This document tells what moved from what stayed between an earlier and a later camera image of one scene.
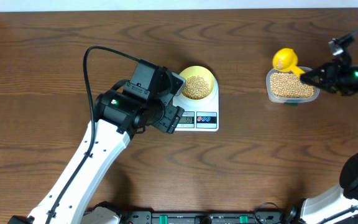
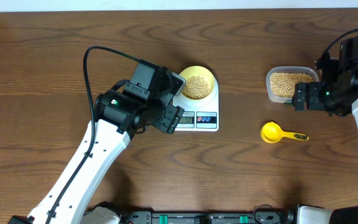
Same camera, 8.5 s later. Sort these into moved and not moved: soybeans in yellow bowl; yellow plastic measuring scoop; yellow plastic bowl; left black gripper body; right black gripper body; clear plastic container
Moved: right black gripper body; yellow plastic measuring scoop
Not moved: left black gripper body; yellow plastic bowl; clear plastic container; soybeans in yellow bowl
